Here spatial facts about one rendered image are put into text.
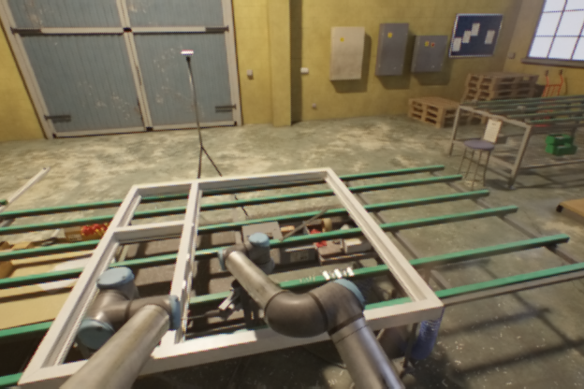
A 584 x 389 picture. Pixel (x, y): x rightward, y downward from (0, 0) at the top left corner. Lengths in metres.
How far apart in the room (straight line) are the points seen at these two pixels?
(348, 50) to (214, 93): 3.13
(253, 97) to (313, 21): 2.09
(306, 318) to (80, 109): 7.36
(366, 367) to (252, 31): 6.97
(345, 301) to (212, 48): 6.70
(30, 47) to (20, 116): 1.42
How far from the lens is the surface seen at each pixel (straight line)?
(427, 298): 1.44
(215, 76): 7.30
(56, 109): 8.07
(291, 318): 0.89
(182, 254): 1.64
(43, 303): 2.19
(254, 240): 1.38
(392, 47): 8.17
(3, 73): 8.35
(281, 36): 7.07
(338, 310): 0.91
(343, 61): 7.70
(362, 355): 0.91
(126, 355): 0.66
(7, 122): 8.60
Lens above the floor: 1.90
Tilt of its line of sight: 27 degrees down
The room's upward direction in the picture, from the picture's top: 1 degrees counter-clockwise
